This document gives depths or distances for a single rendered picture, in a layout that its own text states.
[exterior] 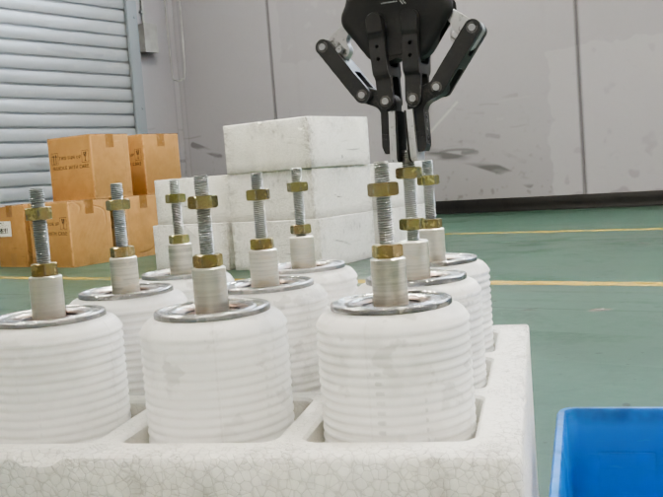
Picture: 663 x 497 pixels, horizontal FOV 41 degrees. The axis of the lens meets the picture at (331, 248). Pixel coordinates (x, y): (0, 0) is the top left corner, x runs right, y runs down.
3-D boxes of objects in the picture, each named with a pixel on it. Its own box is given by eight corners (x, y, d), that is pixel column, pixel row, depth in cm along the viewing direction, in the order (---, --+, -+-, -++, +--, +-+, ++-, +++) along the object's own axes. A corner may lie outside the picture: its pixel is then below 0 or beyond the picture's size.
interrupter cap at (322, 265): (245, 276, 81) (245, 268, 81) (304, 266, 87) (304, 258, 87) (303, 278, 76) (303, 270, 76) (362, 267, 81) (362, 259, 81)
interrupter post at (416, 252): (427, 285, 66) (424, 241, 65) (396, 286, 66) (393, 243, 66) (435, 281, 68) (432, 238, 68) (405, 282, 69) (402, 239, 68)
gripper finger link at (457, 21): (435, -14, 63) (415, 14, 64) (484, 26, 62) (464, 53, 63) (443, -8, 65) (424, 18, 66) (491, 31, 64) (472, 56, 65)
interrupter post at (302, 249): (285, 273, 81) (282, 237, 81) (304, 270, 83) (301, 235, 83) (304, 274, 80) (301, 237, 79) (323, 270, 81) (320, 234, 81)
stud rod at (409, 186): (410, 249, 68) (404, 150, 67) (422, 249, 67) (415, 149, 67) (405, 251, 67) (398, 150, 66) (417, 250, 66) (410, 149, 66)
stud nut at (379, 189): (384, 196, 54) (383, 182, 54) (362, 197, 55) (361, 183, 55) (404, 194, 55) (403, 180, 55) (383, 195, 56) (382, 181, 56)
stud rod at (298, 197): (309, 249, 82) (302, 167, 81) (306, 250, 81) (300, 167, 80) (298, 250, 82) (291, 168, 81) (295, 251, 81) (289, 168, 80)
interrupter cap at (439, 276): (455, 290, 62) (454, 280, 62) (352, 292, 65) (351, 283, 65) (476, 275, 69) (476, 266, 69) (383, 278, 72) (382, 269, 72)
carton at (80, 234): (114, 260, 423) (109, 197, 421) (73, 267, 404) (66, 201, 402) (75, 261, 441) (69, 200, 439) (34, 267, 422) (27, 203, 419)
